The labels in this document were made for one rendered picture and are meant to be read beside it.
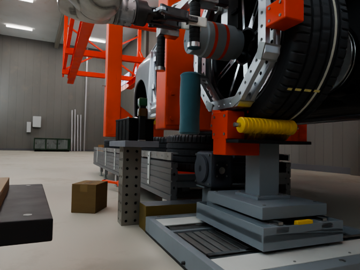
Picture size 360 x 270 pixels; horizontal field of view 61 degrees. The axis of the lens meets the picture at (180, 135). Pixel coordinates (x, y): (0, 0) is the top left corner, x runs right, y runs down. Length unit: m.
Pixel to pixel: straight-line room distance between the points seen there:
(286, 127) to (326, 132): 5.27
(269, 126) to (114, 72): 2.62
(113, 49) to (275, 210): 2.87
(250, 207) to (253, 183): 0.17
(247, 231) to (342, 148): 5.23
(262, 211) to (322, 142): 5.47
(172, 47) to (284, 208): 0.99
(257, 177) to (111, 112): 2.46
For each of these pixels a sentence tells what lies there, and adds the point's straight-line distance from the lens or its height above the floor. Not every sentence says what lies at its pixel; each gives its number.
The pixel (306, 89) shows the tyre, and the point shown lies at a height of 0.64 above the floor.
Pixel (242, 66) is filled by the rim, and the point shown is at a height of 0.78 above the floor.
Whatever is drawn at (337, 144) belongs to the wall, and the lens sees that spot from 6.34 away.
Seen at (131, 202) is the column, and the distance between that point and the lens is 1.71.
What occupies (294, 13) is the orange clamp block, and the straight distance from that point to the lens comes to 1.05.
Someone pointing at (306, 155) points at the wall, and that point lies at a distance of 6.79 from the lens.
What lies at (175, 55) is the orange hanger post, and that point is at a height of 0.91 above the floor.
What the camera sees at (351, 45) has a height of 0.87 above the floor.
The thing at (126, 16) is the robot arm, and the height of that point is 0.80.
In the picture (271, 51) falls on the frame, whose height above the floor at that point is 0.74.
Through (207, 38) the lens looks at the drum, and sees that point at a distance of 1.20.
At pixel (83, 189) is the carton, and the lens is 2.03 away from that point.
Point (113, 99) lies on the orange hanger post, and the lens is 3.52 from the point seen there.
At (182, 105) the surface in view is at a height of 0.60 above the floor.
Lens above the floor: 0.43
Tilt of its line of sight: 2 degrees up
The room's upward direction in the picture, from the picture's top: 1 degrees clockwise
